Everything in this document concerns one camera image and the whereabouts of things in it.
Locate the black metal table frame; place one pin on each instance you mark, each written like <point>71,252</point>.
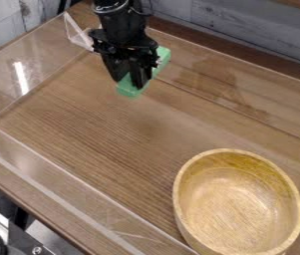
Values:
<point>25,234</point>

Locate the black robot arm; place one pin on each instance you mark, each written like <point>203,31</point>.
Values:
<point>114,5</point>

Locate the brown wooden bowl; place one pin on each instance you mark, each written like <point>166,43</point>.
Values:
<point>235,204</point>

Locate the clear acrylic enclosure walls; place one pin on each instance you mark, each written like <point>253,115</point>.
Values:
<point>88,157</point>

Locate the green rectangular block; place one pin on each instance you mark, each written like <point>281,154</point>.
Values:
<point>126,88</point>

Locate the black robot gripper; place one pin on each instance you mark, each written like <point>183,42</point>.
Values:
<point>123,44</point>

